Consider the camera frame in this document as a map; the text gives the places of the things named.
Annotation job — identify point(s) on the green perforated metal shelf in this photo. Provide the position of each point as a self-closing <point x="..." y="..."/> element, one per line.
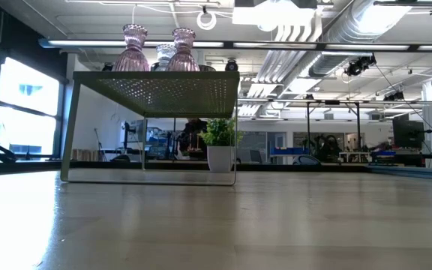
<point x="163" y="93"/>

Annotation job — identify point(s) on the pink glass candlestick holder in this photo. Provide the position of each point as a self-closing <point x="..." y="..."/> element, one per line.
<point x="183" y="60"/>
<point x="131" y="60"/>

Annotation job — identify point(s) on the clear glass candlestick holder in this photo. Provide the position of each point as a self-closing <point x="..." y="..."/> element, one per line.
<point x="163" y="56"/>

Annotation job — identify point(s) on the small potted green plant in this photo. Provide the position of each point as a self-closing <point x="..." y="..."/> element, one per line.
<point x="219" y="157"/>

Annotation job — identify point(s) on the person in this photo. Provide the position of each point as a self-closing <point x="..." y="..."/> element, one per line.
<point x="191" y="137"/>

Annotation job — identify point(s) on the round black ceiling device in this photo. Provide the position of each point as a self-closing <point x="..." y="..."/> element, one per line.
<point x="232" y="66"/>

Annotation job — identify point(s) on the white ceiling light panel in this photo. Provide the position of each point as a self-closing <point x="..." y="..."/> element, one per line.
<point x="272" y="15"/>

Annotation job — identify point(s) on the long ceiling light strip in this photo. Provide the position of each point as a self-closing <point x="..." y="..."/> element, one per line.
<point x="369" y="47"/>

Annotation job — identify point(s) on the black computer monitor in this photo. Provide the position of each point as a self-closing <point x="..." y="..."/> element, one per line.
<point x="407" y="133"/>

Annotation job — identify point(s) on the large window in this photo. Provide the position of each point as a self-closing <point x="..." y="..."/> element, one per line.
<point x="24" y="112"/>

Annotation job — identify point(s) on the black gantry frame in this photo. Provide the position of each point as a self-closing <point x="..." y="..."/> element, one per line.
<point x="308" y="123"/>

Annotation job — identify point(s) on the black ceiling camera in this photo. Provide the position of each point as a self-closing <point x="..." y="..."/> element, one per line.
<point x="358" y="66"/>

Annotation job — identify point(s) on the silver ceiling air duct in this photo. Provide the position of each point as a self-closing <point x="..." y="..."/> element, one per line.
<point x="351" y="30"/>

